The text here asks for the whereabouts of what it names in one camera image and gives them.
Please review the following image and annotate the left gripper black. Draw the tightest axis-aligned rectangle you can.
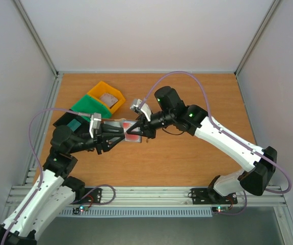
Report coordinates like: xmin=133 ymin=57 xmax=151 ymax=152
xmin=69 ymin=122 xmax=125 ymax=154

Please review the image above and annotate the brown leather card holder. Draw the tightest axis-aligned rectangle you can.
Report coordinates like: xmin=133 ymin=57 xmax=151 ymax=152
xmin=100 ymin=117 xmax=151 ymax=144

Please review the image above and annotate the red white credit card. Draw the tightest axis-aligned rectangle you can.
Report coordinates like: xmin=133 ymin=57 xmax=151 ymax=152
xmin=122 ymin=120 xmax=142 ymax=143

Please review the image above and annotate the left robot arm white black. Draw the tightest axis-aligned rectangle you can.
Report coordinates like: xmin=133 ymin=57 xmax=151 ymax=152
xmin=0 ymin=124 xmax=125 ymax=244

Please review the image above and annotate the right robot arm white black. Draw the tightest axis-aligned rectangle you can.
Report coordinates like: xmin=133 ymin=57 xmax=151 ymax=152
xmin=127 ymin=86 xmax=277 ymax=203

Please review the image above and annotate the teal card in black bin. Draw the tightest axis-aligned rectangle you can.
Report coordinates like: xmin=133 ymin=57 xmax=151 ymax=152
xmin=67 ymin=119 xmax=81 ymax=131

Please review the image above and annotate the cards stack in yellow bin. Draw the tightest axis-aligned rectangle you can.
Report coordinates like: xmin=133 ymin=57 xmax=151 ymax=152
xmin=99 ymin=93 xmax=118 ymax=108

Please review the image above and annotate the black plastic bin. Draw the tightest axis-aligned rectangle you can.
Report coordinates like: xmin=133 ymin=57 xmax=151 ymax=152
xmin=53 ymin=112 xmax=89 ymax=135

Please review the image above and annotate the green plastic bin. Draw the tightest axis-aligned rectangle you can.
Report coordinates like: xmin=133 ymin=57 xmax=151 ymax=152
xmin=70 ymin=94 xmax=112 ymax=118

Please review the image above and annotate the yellow plastic bin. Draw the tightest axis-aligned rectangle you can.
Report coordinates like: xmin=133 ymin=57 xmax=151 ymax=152
xmin=87 ymin=81 xmax=126 ymax=114

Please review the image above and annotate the left small circuit board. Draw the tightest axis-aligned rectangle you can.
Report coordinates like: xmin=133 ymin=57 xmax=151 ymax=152
xmin=72 ymin=206 xmax=89 ymax=215

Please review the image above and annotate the small circuit board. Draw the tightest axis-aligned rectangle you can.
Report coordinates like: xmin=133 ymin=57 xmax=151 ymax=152
xmin=72 ymin=206 xmax=89 ymax=215
xmin=212 ymin=206 xmax=230 ymax=213

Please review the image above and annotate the right small circuit board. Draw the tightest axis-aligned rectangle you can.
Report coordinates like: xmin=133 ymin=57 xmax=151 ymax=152
xmin=212 ymin=206 xmax=230 ymax=213

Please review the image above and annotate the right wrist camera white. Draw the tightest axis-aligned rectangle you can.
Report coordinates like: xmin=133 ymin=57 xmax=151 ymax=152
xmin=130 ymin=99 xmax=152 ymax=121

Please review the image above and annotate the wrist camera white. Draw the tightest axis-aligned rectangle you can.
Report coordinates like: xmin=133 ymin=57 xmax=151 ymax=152
xmin=89 ymin=113 xmax=102 ymax=139
xmin=130 ymin=99 xmax=152 ymax=121

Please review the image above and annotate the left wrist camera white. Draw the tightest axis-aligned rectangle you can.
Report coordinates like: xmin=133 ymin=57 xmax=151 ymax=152
xmin=89 ymin=113 xmax=102 ymax=139

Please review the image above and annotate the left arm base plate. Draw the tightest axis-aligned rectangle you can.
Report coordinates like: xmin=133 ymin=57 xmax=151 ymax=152
xmin=72 ymin=188 xmax=102 ymax=205

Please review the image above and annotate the aluminium front rail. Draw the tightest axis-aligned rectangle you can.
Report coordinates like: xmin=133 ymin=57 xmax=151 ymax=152
xmin=5 ymin=186 xmax=286 ymax=208

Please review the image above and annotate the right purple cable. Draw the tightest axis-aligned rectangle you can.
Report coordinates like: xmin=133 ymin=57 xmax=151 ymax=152
xmin=138 ymin=70 xmax=292 ymax=217

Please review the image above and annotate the grey slotted cable duct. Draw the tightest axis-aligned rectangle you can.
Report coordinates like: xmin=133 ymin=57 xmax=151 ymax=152
xmin=59 ymin=207 xmax=212 ymax=218

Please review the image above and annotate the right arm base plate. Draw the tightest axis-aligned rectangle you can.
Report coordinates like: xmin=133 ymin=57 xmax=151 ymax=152
xmin=188 ymin=188 xmax=238 ymax=205

